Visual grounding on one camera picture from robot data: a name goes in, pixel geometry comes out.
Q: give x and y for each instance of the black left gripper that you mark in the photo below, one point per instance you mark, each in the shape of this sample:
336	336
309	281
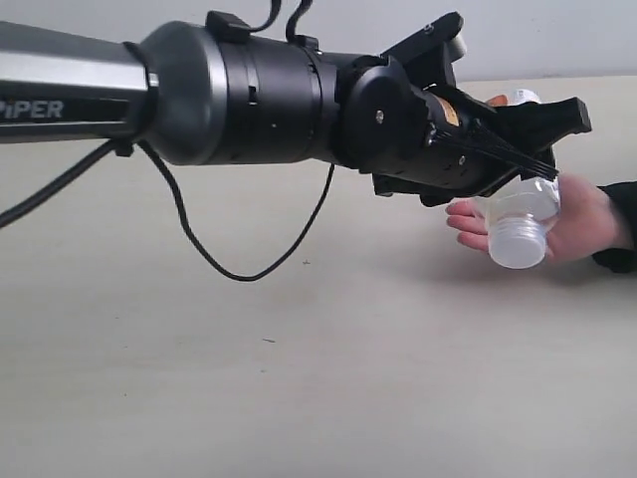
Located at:
441	143

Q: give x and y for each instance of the green apple label bottle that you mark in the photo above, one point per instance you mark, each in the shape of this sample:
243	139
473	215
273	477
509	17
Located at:
518	218

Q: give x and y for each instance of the black sleeved forearm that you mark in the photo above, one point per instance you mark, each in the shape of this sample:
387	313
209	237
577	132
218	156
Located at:
620	257

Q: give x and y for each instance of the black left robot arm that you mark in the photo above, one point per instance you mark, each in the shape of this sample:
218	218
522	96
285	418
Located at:
218	94

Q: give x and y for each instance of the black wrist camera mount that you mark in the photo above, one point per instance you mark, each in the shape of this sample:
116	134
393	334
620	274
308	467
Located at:
427	56

